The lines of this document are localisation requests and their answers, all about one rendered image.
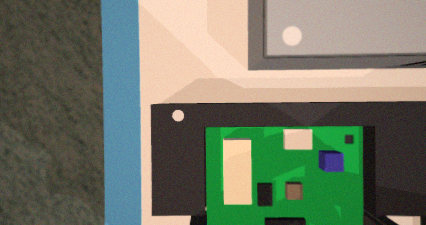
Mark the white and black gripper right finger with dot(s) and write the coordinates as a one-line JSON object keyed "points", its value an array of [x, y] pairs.
{"points": [[370, 219]]}

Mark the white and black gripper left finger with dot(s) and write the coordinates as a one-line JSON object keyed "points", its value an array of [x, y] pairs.
{"points": [[199, 220]]}

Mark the green circuit board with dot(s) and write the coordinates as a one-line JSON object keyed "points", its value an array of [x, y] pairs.
{"points": [[284, 175]]}

